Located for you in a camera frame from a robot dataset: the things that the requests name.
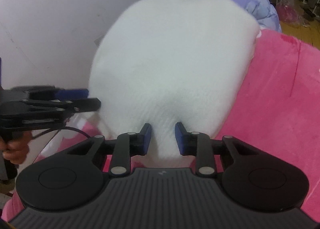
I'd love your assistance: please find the white knit sweater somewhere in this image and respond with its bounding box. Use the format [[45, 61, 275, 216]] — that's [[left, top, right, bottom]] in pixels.
[[89, 0, 260, 165]]

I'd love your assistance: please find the person's left hand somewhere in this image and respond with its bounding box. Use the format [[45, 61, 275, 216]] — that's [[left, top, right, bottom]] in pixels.
[[1, 131, 32, 165]]

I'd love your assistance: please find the pink floral blanket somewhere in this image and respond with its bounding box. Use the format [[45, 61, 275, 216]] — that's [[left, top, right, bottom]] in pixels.
[[1, 29, 319, 228]]

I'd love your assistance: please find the pink plastic bag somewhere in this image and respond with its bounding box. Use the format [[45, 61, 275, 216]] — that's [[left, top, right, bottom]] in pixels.
[[276, 0, 304, 27]]

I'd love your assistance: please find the black cable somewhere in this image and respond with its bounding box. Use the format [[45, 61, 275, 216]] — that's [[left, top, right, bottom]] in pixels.
[[30, 125, 92, 142]]

